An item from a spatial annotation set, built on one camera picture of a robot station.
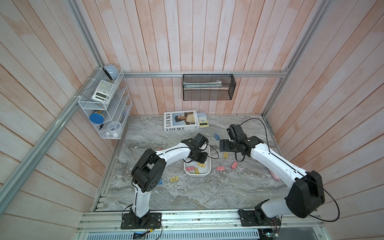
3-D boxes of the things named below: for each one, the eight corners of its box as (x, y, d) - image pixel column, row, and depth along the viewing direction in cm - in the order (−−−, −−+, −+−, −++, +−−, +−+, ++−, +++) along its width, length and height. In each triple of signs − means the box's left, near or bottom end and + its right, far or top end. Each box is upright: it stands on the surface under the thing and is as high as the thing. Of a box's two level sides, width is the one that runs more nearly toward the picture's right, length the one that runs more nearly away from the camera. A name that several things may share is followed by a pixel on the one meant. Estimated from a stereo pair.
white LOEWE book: (164, 131, 113) (163, 127, 109) (164, 115, 124) (163, 111, 120) (199, 129, 114) (199, 125, 111) (196, 113, 125) (196, 109, 122)
